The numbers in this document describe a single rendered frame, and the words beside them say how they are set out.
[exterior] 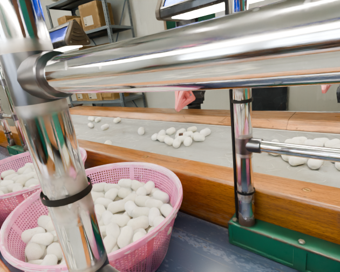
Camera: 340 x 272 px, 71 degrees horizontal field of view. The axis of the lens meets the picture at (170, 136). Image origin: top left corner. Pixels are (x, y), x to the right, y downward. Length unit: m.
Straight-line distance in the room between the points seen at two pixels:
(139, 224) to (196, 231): 0.12
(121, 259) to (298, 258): 0.23
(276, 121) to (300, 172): 0.27
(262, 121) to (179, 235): 0.43
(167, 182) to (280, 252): 0.20
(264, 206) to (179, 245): 0.15
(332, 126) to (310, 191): 0.35
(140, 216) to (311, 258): 0.23
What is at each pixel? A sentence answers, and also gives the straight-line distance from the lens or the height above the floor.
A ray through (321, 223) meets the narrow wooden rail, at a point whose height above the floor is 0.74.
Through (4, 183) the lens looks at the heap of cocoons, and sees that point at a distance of 0.68.
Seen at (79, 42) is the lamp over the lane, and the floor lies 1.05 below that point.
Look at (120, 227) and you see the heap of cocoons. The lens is 0.39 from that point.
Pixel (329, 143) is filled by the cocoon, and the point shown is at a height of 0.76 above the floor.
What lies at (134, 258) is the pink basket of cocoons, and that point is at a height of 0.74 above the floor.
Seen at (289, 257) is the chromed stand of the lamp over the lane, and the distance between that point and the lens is 0.39.
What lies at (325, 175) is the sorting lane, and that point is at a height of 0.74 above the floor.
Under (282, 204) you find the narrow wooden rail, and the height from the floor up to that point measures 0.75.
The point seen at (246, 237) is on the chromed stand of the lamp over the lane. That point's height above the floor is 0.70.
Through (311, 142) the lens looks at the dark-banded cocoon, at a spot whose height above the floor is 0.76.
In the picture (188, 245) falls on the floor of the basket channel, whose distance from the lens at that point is 0.42.
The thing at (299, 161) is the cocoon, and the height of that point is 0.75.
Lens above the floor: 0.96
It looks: 18 degrees down
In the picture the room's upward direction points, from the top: 8 degrees counter-clockwise
